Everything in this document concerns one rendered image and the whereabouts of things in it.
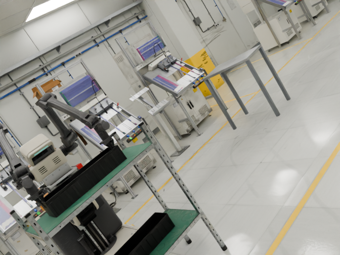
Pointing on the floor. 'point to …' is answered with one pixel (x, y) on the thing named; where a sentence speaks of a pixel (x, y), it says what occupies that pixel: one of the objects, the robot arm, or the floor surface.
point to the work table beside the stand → (253, 76)
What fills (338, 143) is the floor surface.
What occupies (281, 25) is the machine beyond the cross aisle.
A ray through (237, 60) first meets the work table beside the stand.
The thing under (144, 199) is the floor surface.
